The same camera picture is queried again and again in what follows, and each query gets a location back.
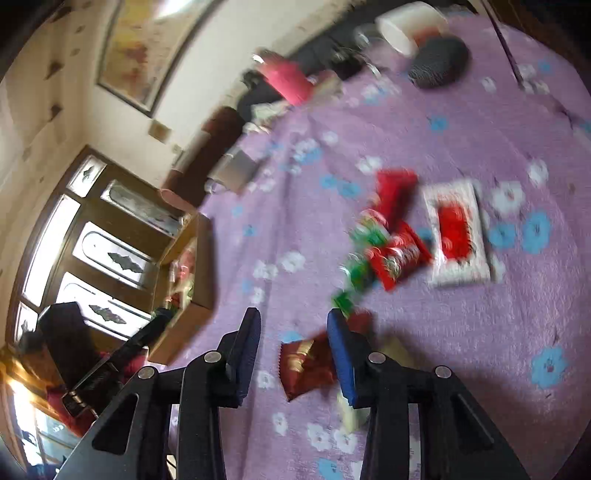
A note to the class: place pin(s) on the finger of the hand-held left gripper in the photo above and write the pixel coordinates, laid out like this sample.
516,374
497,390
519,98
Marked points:
134,348

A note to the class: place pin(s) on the white mug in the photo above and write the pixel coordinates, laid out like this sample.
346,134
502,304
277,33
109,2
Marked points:
231,170

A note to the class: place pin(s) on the red snack packet green print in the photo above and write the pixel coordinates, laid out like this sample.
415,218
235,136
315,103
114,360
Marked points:
399,258

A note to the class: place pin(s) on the long red snack packet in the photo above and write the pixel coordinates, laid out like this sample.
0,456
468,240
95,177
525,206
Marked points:
397,194

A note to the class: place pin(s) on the dark red gold snack packet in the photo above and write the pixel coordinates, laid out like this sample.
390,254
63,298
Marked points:
307,369

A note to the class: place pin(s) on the black speckled glasses case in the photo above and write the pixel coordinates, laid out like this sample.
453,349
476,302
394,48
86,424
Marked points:
438,62

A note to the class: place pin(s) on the pink sleeved thermos bottle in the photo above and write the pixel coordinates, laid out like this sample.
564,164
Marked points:
288,78

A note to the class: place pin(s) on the clear plastic cup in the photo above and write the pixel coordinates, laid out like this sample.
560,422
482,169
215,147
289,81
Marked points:
364,34

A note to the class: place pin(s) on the pale green white snack packet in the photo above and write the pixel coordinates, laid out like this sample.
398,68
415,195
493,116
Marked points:
353,415

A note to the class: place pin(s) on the purple floral tablecloth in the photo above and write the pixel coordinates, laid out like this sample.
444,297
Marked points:
415,346

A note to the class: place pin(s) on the cardboard box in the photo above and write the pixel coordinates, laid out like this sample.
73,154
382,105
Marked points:
203,277

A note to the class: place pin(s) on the framed horse painting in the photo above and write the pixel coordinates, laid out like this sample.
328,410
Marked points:
138,50

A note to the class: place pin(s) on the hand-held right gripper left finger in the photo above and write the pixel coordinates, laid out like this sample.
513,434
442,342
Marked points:
248,350

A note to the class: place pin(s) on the wooden door with glass panes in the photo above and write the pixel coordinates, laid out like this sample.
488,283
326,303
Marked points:
92,230

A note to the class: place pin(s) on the white and red snack packet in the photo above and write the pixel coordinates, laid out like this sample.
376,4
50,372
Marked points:
457,230

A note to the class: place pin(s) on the small wall picture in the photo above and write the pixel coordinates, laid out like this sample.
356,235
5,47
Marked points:
159,130

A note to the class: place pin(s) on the pile of snack packets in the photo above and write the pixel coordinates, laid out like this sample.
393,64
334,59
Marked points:
182,277

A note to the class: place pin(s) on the white plastic jar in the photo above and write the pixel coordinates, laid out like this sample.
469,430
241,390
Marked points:
406,25

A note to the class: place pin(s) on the black sofa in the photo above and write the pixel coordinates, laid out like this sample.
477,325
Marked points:
323,50

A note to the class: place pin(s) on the purple frame eyeglasses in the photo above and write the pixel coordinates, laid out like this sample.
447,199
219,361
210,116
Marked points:
508,50

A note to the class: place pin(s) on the brown armchair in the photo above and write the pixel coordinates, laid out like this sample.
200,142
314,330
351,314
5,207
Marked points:
203,157

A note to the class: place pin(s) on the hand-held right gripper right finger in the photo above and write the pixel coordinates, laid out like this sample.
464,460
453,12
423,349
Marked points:
341,364

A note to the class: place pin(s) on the green clear candy packet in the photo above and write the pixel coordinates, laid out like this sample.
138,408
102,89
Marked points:
362,272

